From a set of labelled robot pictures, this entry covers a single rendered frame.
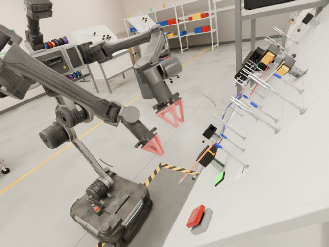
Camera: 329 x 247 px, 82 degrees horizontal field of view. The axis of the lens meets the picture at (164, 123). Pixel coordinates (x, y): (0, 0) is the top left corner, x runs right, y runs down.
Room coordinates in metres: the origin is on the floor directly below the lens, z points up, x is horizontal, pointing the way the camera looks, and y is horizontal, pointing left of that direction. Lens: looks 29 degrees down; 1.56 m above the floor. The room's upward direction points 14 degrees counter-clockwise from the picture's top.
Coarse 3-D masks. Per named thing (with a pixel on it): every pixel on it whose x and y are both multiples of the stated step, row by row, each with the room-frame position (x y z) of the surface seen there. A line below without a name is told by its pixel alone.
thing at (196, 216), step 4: (196, 208) 0.32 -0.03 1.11; (200, 208) 0.30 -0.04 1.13; (204, 208) 0.30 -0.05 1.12; (192, 212) 0.32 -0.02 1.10; (196, 212) 0.30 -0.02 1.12; (200, 212) 0.29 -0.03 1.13; (192, 216) 0.30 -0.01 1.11; (196, 216) 0.28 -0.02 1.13; (200, 216) 0.29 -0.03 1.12; (188, 220) 0.30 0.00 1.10; (192, 220) 0.28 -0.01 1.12; (196, 220) 0.28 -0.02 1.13; (200, 220) 0.28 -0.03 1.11; (188, 224) 0.29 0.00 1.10; (192, 224) 0.28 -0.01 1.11; (196, 224) 0.27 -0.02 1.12
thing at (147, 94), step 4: (136, 76) 4.09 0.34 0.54; (140, 84) 4.07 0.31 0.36; (144, 84) 4.00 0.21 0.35; (140, 88) 4.12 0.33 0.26; (144, 88) 4.02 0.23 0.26; (148, 88) 4.00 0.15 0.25; (144, 92) 4.04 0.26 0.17; (148, 92) 4.01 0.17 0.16; (144, 96) 4.07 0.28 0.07; (148, 96) 4.02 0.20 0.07; (152, 96) 4.02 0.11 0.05
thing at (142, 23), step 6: (132, 18) 7.57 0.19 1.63; (138, 18) 7.76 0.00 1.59; (144, 18) 7.82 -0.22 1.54; (150, 18) 8.21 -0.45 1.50; (132, 24) 7.28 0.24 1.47; (138, 24) 7.46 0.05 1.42; (144, 24) 7.67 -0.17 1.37; (150, 24) 7.88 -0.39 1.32; (138, 30) 7.16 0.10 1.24; (144, 30) 7.35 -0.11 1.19; (138, 48) 7.28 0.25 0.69; (144, 48) 7.16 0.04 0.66; (168, 48) 7.80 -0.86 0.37
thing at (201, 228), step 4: (208, 208) 0.30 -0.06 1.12; (204, 212) 0.30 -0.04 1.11; (208, 212) 0.29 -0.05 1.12; (212, 212) 0.30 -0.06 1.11; (204, 216) 0.29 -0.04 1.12; (208, 216) 0.29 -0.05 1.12; (204, 220) 0.28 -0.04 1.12; (208, 220) 0.28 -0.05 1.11; (200, 224) 0.27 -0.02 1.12; (204, 224) 0.27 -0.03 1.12; (208, 224) 0.27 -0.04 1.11; (192, 228) 0.28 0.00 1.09; (196, 228) 0.27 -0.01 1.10; (200, 228) 0.26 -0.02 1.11; (204, 228) 0.26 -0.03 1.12; (192, 232) 0.28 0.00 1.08; (196, 232) 0.27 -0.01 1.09; (200, 232) 0.26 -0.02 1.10
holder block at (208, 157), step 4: (204, 148) 0.52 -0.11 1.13; (200, 152) 0.53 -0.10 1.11; (204, 152) 0.49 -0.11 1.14; (208, 152) 0.48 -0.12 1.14; (216, 152) 0.50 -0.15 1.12; (200, 156) 0.49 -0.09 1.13; (204, 156) 0.49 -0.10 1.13; (208, 156) 0.48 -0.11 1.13; (212, 156) 0.47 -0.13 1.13; (196, 160) 0.50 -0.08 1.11; (200, 160) 0.49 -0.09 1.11; (204, 160) 0.48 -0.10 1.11; (208, 160) 0.48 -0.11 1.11; (204, 164) 0.48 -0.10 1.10; (208, 164) 0.48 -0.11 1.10
